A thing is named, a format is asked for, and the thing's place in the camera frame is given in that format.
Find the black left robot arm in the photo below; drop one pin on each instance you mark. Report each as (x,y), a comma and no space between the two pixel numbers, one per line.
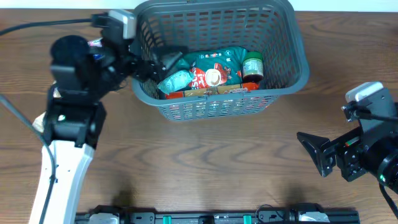
(75,115)

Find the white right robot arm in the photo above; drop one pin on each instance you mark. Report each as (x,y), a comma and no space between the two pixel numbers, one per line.
(369,148)

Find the green Nescafe coffee bag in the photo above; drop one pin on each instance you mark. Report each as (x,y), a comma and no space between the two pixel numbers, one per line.
(214,68)

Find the Kleenex tissue multipack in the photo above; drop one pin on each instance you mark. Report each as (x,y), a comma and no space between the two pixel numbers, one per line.
(95,48)

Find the red spaghetti packet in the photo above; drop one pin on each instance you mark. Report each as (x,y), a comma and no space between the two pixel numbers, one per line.
(218,90)

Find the beige paper pouch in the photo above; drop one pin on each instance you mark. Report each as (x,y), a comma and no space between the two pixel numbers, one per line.
(38,123)

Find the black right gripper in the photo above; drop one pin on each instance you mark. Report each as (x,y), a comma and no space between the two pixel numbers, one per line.
(346,150)

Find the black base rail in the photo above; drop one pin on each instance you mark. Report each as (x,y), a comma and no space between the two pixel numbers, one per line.
(265,214)

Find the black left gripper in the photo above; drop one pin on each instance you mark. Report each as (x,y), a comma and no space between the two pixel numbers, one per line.
(157,69)

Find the green lid jar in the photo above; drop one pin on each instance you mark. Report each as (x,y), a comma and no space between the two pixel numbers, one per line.
(253,69)

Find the grey plastic basket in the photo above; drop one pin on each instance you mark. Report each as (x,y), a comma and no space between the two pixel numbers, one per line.
(268,27)

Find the light blue snack packet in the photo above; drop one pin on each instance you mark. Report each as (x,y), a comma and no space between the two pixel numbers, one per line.
(176,81)

